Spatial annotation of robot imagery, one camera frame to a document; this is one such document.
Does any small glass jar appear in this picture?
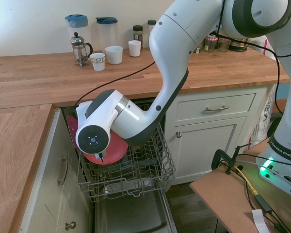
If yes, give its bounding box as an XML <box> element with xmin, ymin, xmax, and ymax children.
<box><xmin>217</xmin><ymin>36</ymin><xmax>231</xmax><ymax>53</ymax></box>

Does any coffee jar with dark lid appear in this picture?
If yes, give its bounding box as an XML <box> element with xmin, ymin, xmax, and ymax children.
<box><xmin>132</xmin><ymin>25</ymin><xmax>144</xmax><ymax>48</ymax></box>

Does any metal bar cabinet handle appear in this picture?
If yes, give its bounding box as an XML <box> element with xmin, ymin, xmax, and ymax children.
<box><xmin>57</xmin><ymin>155</ymin><xmax>69</xmax><ymax>187</ymax></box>

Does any wide white ceramic mug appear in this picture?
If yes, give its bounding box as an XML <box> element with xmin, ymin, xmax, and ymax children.
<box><xmin>105</xmin><ymin>45</ymin><xmax>124</xmax><ymax>65</ymax></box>

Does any stainless steel kettle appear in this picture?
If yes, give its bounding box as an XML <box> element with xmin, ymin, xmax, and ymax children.
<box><xmin>228</xmin><ymin>38</ymin><xmax>249</xmax><ymax>52</ymax></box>

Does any small patterned white cup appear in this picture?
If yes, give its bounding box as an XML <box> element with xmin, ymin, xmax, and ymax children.
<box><xmin>89</xmin><ymin>52</ymin><xmax>106</xmax><ymax>72</ymax></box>

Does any white printed bag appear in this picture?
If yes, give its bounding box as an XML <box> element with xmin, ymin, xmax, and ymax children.
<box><xmin>250</xmin><ymin>84</ymin><xmax>277</xmax><ymax>147</ymax></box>

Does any metal drawer handle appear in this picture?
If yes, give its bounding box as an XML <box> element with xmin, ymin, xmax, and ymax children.
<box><xmin>206</xmin><ymin>105</ymin><xmax>229</xmax><ymax>112</ymax></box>

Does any pitcher with dark blue lid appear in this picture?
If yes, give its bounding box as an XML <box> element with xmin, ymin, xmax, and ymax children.
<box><xmin>95</xmin><ymin>17</ymin><xmax>119</xmax><ymax>53</ymax></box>

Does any black C-clamp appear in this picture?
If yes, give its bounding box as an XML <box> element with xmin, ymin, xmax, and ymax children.
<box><xmin>211</xmin><ymin>142</ymin><xmax>253</xmax><ymax>175</ymax></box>

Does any steel dishwasher door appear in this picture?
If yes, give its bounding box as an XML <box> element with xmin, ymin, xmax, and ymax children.
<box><xmin>94</xmin><ymin>188</ymin><xmax>177</xmax><ymax>233</ymax></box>

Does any glass French press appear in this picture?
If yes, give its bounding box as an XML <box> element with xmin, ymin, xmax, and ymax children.
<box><xmin>70</xmin><ymin>32</ymin><xmax>94</xmax><ymax>68</ymax></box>

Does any glass jar red checkered lid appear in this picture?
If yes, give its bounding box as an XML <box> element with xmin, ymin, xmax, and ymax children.
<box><xmin>204</xmin><ymin>34</ymin><xmax>219</xmax><ymax>53</ymax></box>

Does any grey cable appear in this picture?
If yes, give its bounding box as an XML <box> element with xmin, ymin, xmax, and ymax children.
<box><xmin>237</xmin><ymin>159</ymin><xmax>266</xmax><ymax>167</ymax></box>

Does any red plastic plate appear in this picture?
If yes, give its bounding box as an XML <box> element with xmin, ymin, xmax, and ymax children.
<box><xmin>66</xmin><ymin>114</ymin><xmax>129</xmax><ymax>166</ymax></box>

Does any clear plastic bag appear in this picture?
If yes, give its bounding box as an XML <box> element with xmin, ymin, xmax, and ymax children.
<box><xmin>249</xmin><ymin>35</ymin><xmax>279</xmax><ymax>60</ymax></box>

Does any white paper strip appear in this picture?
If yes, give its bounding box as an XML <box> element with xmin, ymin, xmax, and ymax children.
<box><xmin>252</xmin><ymin>209</ymin><xmax>270</xmax><ymax>233</ymax></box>

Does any yellow cable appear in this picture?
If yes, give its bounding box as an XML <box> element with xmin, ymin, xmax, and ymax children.
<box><xmin>233</xmin><ymin>164</ymin><xmax>260</xmax><ymax>196</ymax></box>

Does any clear bottle with green lid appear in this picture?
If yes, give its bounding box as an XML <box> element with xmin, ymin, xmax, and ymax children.
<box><xmin>146</xmin><ymin>19</ymin><xmax>158</xmax><ymax>34</ymax></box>

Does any grey wire dishwasher rack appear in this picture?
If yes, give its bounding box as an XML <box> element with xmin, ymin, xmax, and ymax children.
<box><xmin>77</xmin><ymin>122</ymin><xmax>177</xmax><ymax>203</ymax></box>

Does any cream cabinet drawer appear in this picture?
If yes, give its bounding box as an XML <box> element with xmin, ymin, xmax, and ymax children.
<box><xmin>175</xmin><ymin>93</ymin><xmax>257</xmax><ymax>122</ymax></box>

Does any cream corner cabinet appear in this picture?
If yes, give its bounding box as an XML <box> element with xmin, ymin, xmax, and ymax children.
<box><xmin>19</xmin><ymin>108</ymin><xmax>96</xmax><ymax>233</ymax></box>

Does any black camera cable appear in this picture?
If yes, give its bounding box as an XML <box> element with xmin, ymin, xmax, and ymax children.
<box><xmin>73</xmin><ymin>24</ymin><xmax>286</xmax><ymax>116</ymax></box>

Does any black cable adapter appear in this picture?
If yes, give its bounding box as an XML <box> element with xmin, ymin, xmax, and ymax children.
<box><xmin>254</xmin><ymin>194</ymin><xmax>274</xmax><ymax>214</ymax></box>

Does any pitcher with light blue lid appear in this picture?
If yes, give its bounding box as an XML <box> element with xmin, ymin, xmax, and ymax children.
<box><xmin>64</xmin><ymin>14</ymin><xmax>91</xmax><ymax>53</ymax></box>

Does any cream cabinet door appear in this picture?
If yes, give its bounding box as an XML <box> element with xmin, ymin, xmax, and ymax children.
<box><xmin>169</xmin><ymin>116</ymin><xmax>248</xmax><ymax>185</ymax></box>

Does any white tapered cup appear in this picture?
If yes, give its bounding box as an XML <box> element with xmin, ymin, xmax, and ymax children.
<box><xmin>128</xmin><ymin>40</ymin><xmax>142</xmax><ymax>58</ymax></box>

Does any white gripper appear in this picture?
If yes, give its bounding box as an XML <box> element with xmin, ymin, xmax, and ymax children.
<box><xmin>70</xmin><ymin>100</ymin><xmax>96</xmax><ymax>129</ymax></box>

